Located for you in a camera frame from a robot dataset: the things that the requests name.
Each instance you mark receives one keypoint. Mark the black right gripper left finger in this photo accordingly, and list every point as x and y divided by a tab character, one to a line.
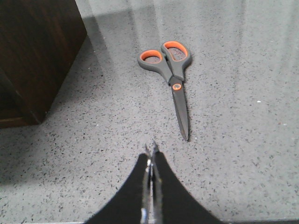
131	203

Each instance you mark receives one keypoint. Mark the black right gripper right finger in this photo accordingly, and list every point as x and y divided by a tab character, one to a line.
172	202

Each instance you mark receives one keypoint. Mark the grey orange handled scissors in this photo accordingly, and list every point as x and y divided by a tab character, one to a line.
170	62

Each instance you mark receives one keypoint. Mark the dark wooden drawer cabinet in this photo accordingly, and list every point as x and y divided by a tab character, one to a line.
39	41

